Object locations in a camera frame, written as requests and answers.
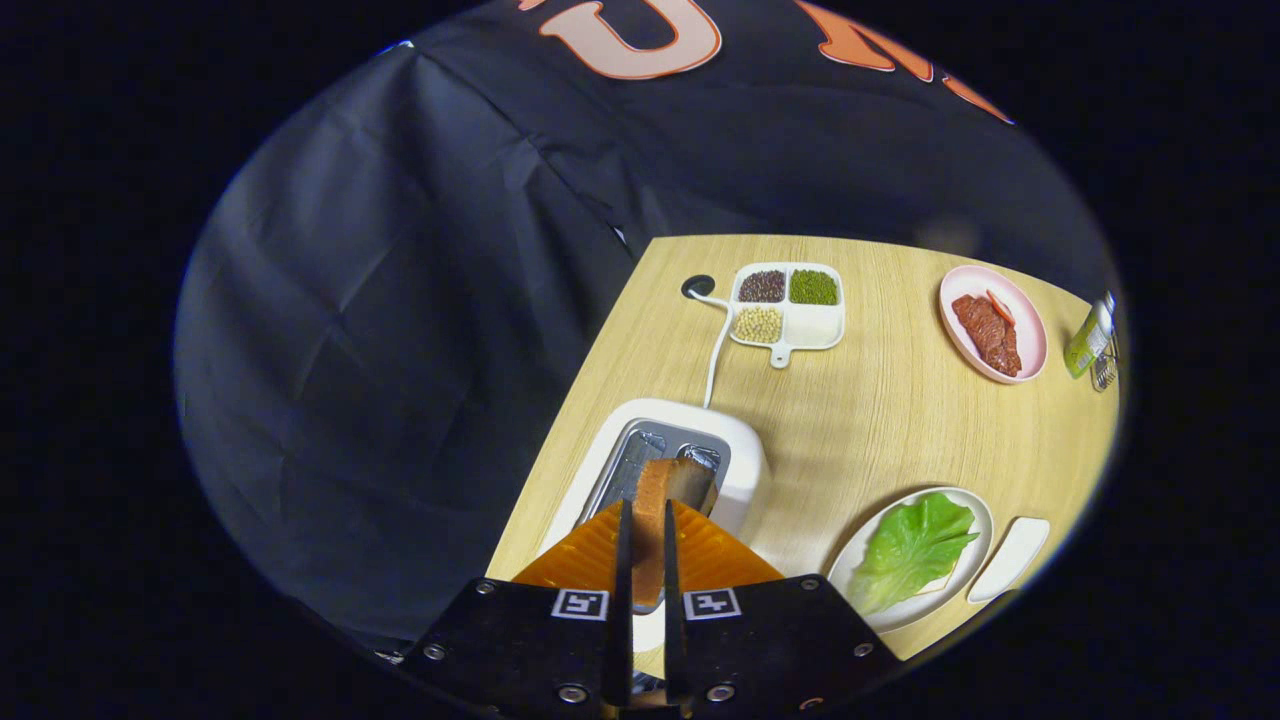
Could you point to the red sausage piece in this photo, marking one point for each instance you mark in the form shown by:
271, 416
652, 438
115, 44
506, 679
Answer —
1000, 306

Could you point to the pink plate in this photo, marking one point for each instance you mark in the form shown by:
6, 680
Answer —
1030, 340

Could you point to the white rectangular dish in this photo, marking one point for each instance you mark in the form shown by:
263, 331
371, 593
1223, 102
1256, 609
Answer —
1010, 560

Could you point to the white divided dish of beans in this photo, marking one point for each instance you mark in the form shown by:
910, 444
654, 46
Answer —
815, 325

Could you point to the brown meat slice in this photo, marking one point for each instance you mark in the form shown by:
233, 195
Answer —
968, 320
1010, 352

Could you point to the toasted bread slice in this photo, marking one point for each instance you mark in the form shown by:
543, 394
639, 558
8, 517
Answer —
650, 540

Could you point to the white toaster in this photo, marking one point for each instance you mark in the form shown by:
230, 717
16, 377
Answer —
740, 470

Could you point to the silver bottle with green label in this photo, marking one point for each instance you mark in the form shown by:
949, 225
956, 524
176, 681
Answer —
1088, 340

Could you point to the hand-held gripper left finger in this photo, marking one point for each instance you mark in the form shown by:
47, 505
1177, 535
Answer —
540, 640

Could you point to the white round plate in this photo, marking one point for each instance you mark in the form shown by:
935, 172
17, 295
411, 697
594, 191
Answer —
972, 565

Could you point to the green lettuce leaf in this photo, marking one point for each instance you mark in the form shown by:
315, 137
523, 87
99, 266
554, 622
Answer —
910, 550

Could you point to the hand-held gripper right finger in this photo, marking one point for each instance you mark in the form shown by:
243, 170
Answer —
770, 640

